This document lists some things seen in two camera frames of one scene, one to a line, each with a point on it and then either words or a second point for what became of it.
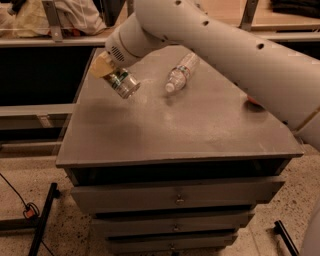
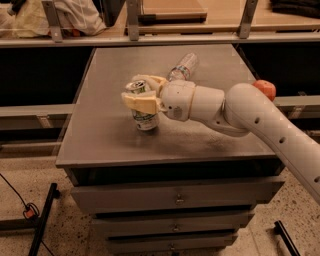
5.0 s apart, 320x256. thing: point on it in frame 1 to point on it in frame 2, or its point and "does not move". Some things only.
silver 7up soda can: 123,83 to 144,121
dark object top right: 307,8 does not move
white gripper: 114,49 to 176,98
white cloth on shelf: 76,17 does not move
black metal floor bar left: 53,194 does not move
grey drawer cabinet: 174,174 does not move
